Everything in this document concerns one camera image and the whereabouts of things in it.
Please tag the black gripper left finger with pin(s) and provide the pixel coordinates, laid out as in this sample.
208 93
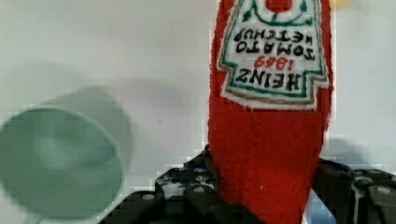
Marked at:
182 195

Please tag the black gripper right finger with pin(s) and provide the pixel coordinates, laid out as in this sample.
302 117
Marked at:
356 196

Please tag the red plush ketchup bottle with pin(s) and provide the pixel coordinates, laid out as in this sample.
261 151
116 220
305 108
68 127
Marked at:
270 102

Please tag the blue plastic cup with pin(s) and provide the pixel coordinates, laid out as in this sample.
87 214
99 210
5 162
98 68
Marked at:
317 212

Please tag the green plastic cup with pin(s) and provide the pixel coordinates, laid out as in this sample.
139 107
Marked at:
67 158

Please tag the yellow toy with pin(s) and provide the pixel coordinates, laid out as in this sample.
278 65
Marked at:
339 3

